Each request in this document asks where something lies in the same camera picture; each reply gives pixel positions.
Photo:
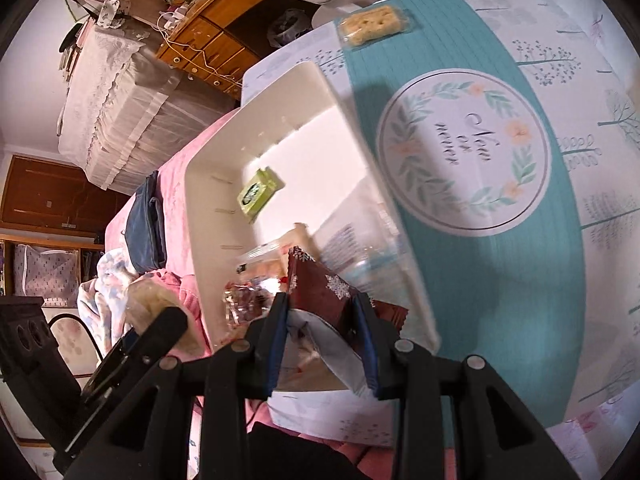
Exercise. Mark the green pastry packet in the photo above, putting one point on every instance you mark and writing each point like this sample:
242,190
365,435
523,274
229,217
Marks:
258,191

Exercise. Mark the clear bag orange crackers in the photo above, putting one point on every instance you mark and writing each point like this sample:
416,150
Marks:
270,260

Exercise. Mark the teal tree pattern tablecloth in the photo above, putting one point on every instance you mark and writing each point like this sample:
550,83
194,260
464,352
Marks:
511,150

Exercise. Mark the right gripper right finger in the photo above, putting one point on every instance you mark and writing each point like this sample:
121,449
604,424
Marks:
404,372

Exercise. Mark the clear nut candy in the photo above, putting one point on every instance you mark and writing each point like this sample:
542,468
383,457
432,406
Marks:
243,302

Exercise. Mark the white plastic storage bin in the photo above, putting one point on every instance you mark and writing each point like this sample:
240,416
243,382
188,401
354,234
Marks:
299,128

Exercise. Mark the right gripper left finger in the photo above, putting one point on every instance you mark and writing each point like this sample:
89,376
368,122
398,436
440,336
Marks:
246,369

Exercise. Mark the rice cracker pack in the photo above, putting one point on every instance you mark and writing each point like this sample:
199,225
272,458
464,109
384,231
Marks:
151,294
372,24

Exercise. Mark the red white date snack bag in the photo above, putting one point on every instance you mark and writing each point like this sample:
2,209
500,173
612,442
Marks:
316,358

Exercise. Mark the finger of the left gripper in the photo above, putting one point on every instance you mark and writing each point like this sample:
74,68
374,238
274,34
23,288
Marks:
139,398

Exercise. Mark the white blue wafer pack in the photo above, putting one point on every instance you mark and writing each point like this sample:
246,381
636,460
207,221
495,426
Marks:
360,242

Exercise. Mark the dark red snowflake packet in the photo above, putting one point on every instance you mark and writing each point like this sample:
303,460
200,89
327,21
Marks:
318,297

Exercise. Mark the brown wooden door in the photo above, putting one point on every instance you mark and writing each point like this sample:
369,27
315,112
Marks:
51,197

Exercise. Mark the black waste bin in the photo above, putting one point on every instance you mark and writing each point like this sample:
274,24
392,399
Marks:
289,26

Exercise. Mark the lace covered piano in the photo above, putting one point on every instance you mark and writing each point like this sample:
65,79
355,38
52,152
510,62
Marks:
126,112

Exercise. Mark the navy folded garment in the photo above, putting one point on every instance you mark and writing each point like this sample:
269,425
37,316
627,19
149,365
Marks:
145,230

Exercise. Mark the floral white pajama cloth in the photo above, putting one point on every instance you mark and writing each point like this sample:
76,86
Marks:
101,302

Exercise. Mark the pink bed blanket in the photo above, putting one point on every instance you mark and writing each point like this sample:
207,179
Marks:
178,272

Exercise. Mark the wooden desk with drawers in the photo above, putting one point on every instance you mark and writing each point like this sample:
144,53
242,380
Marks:
219,40

